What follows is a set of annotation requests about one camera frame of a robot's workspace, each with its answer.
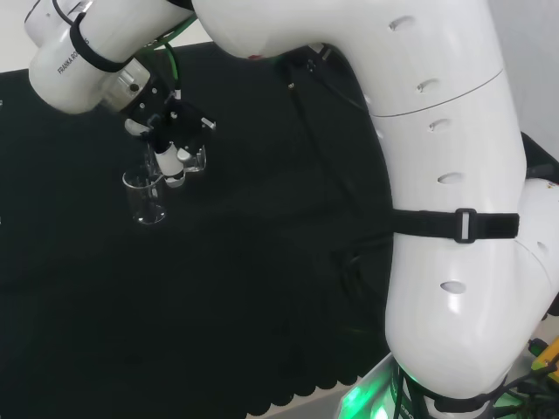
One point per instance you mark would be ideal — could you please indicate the black table cloth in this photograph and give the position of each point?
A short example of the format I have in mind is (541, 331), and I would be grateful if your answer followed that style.
(218, 283)

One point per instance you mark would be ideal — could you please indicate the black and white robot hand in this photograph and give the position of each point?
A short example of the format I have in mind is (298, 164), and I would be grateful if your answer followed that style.
(179, 122)

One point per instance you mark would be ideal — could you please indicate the clear glass beaker with markings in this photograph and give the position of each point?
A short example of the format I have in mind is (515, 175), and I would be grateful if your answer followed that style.
(146, 207)

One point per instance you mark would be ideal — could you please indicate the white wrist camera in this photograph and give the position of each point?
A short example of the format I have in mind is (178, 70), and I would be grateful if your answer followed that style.
(135, 126)

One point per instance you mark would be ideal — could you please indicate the small clear glass beaker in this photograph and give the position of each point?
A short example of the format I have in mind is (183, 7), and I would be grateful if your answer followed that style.
(196, 163)

